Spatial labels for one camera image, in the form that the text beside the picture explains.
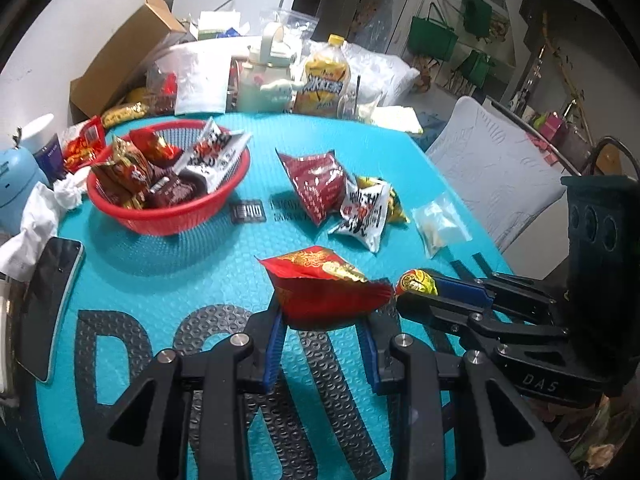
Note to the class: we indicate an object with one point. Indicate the yellow black snack packet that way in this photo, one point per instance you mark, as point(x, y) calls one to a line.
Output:
point(395, 205)

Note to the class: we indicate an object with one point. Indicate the red orange snack packet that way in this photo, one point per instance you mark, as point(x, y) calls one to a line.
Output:
point(155, 145)

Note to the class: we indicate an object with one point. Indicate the red gold snack packet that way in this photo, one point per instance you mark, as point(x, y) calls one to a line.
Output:
point(320, 290)

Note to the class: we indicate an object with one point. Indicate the red candy packets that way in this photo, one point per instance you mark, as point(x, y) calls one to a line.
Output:
point(82, 142)

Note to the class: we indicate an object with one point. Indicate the yellow noodle packet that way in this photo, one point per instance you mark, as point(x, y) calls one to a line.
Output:
point(122, 115)

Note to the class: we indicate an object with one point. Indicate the dark brown snack packet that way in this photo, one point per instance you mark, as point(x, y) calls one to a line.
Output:
point(172, 190)

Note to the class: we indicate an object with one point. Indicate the clear zip bag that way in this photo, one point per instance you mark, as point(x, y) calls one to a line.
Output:
point(295, 27)

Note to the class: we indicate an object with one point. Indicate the purple jar with white lid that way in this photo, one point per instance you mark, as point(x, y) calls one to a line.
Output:
point(47, 150)

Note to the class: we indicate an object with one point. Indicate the grey chair cushion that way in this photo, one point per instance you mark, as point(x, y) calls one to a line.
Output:
point(490, 170)

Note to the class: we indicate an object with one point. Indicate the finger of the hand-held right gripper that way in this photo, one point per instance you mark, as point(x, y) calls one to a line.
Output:
point(440, 312)
point(465, 290)

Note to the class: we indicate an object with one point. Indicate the open cardboard box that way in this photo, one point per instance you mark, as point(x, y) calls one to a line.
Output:
point(125, 55)

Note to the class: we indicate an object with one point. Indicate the yellow iced tea bottle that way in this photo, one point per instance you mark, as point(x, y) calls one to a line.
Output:
point(322, 85)

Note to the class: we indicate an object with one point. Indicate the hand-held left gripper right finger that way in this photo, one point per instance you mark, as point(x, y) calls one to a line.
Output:
point(372, 360)

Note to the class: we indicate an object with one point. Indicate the yellow dotted paper napkin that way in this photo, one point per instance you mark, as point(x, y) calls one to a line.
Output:
point(397, 119)

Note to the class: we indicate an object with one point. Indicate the crumpled white tissue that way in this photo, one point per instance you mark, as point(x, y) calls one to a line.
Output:
point(35, 225)

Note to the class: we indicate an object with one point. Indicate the small white carton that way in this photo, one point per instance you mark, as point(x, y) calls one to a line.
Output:
point(215, 22)

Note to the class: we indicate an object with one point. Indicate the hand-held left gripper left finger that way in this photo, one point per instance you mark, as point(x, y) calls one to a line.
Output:
point(272, 355)

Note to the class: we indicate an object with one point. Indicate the green tote bag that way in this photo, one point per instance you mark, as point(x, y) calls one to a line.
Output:
point(432, 37)

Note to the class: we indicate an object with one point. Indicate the glass cup with straw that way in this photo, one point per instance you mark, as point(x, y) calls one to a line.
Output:
point(357, 102)

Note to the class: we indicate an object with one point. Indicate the clear plastic snack bag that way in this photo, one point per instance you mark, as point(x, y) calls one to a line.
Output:
point(442, 225)

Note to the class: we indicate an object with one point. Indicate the blue deer humidifier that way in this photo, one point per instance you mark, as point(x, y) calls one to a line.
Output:
point(17, 180)

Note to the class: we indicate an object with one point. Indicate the teal bubble mat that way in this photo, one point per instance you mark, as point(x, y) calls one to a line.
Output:
point(200, 280)

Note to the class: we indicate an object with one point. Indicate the gold brown peanut packet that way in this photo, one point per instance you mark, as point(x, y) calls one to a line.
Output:
point(120, 170)

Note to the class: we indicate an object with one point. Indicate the cream water bottle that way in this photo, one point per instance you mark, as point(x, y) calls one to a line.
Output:
point(265, 80)

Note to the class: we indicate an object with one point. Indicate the black smartphone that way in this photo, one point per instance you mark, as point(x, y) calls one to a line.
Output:
point(50, 305)

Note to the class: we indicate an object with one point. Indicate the red snack packs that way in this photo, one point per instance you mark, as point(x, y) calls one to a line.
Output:
point(162, 92)

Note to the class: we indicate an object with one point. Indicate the small red yellow candy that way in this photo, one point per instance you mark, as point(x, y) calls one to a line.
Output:
point(415, 282)

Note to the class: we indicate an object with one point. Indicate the white peanut snack packet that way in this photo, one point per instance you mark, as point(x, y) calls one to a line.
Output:
point(215, 155)
point(362, 215)

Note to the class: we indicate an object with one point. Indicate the red plastic basket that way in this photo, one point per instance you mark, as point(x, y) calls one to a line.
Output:
point(160, 220)

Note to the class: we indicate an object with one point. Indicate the dark red snack packet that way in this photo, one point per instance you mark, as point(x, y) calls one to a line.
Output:
point(315, 185)

